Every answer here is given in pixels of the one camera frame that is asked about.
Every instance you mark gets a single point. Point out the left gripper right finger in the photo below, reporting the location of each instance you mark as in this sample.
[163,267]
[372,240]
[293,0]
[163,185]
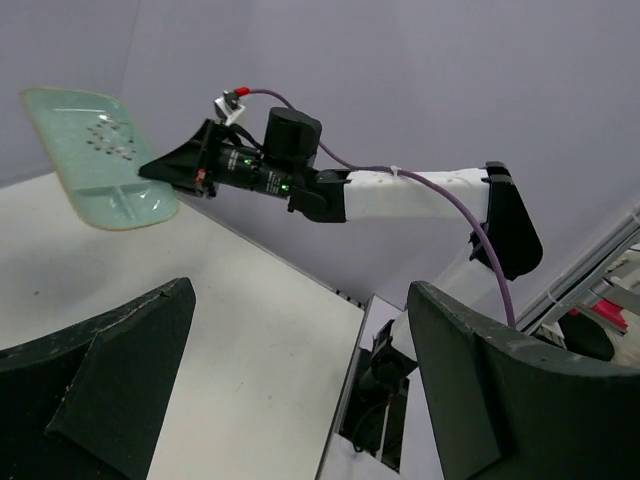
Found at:
[505,405]

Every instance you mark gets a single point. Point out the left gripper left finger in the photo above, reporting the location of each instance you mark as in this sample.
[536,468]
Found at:
[89,401]

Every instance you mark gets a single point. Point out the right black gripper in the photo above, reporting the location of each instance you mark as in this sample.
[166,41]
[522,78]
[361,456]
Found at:
[228,155]

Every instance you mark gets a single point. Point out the pale green rectangular dish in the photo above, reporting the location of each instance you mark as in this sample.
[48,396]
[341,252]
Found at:
[97,152]

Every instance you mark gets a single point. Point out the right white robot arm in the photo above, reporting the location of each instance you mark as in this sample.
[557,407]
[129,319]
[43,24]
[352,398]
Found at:
[503,240]

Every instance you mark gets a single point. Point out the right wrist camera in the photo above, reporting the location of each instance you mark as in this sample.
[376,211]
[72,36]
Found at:
[229,108]

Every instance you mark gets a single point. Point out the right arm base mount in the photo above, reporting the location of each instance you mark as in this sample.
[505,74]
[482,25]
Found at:
[373,406]

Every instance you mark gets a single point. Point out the aluminium frame rail right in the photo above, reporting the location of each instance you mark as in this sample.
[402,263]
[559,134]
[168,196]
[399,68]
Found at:
[573,283]

